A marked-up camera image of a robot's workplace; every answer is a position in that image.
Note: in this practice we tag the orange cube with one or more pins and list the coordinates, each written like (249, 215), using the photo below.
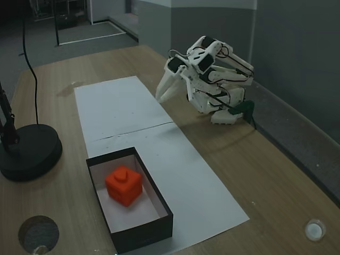
(123, 186)

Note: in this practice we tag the dark rectangular open box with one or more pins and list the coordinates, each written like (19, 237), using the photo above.
(143, 233)

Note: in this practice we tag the white paper sheet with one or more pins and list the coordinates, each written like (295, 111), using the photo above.
(114, 106)
(199, 191)

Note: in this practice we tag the green clamp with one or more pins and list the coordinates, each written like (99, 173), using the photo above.
(244, 106)

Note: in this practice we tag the dark background shelf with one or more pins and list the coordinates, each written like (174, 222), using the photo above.
(66, 21)

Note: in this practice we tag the black round lamp base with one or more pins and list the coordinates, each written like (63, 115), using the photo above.
(34, 154)

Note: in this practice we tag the small white round cap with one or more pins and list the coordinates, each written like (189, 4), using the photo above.
(315, 230)

